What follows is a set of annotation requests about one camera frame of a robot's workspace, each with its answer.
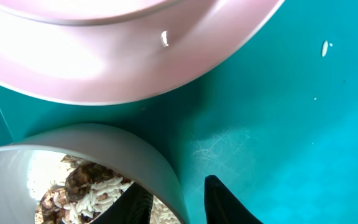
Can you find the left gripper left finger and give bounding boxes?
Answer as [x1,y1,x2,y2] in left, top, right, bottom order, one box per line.
[92,183,154,224]

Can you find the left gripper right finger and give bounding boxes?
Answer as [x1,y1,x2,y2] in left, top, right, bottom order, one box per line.
[204,175,262,224]

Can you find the rice and food scraps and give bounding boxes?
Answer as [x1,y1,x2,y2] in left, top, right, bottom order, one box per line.
[26,151,181,224]

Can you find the grey bowl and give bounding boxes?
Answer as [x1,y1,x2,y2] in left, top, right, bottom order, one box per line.
[0,124,190,223]

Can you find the teal plastic tray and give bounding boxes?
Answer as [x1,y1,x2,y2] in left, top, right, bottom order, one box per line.
[0,0,358,223]

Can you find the pink plate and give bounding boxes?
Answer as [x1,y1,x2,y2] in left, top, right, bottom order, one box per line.
[0,0,283,106]

